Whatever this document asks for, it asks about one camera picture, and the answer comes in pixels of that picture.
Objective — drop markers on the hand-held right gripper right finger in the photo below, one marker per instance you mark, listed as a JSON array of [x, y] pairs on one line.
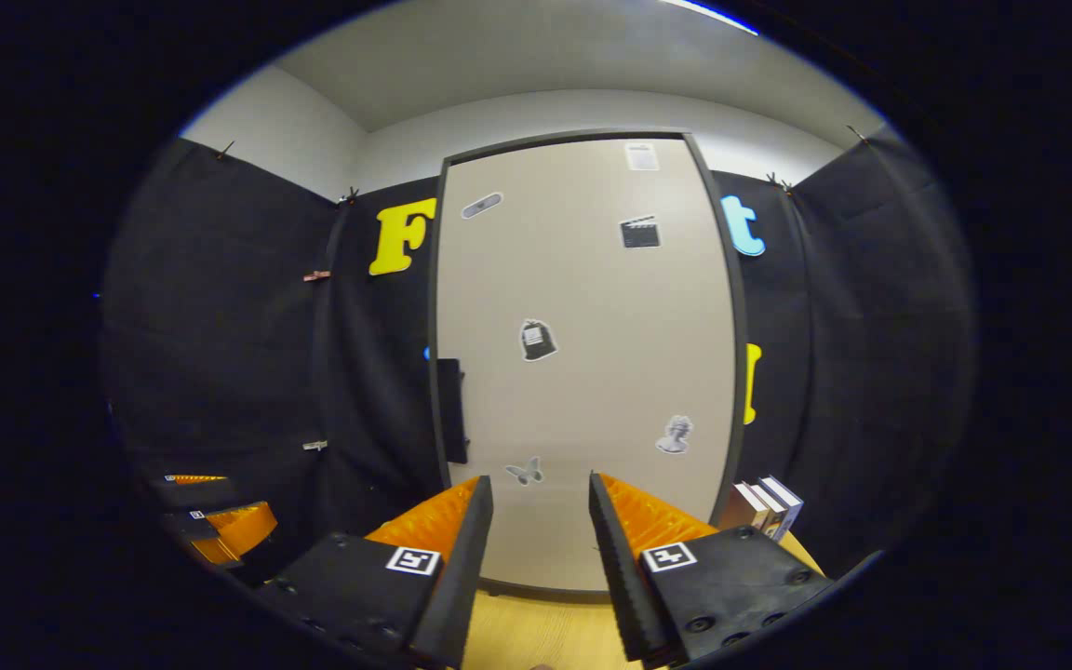
[[624, 577]]

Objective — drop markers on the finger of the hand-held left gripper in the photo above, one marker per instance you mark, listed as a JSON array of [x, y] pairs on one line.
[[238, 530], [201, 493]]

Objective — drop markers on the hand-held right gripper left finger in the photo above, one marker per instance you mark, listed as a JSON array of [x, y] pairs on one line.
[[462, 586]]

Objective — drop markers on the dark grey cabinet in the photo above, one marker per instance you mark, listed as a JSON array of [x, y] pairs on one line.
[[741, 372]]

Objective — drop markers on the upright book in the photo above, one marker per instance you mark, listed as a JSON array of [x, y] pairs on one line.
[[764, 510], [787, 501], [738, 510]]

